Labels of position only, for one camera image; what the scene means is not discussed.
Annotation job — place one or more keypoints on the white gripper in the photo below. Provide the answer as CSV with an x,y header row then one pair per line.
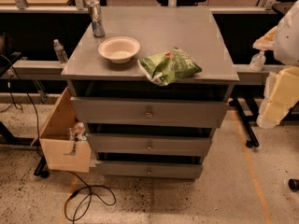
x,y
288,39

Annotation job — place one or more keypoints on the grey top drawer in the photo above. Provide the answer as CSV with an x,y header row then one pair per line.
x,y
149,112

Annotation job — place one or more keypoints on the grey drawer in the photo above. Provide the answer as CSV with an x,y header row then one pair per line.
x,y
149,144
149,112
149,169

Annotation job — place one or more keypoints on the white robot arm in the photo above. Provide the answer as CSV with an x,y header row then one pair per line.
x,y
283,40

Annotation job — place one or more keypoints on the grey drawer cabinet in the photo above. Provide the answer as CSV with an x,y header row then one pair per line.
x,y
157,29

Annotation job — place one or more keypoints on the grey bottom drawer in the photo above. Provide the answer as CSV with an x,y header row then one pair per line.
x,y
149,169

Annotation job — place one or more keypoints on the grey middle drawer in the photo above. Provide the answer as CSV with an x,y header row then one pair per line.
x,y
149,144

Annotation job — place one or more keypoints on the black table leg with caster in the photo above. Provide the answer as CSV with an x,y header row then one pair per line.
x,y
247,119

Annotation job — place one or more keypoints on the hand sanitizer pump bottle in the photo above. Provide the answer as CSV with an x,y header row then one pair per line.
x,y
257,62

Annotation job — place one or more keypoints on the black caster at right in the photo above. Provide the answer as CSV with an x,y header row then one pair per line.
x,y
293,184

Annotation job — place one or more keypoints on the green chip bag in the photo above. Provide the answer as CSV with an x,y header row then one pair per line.
x,y
168,67

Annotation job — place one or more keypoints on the white paper bowl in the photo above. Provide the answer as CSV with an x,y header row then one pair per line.
x,y
120,49

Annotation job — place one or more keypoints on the silver drink can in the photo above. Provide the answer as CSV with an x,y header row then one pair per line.
x,y
96,17

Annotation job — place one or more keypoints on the crumpled wrapper in box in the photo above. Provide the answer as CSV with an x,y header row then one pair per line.
x,y
78,132

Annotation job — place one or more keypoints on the clear plastic water bottle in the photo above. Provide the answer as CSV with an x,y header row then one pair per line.
x,y
60,52

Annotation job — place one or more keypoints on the cardboard box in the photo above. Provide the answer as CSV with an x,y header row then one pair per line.
x,y
60,151

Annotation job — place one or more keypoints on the black stand leg left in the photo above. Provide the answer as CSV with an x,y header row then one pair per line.
x,y
40,169

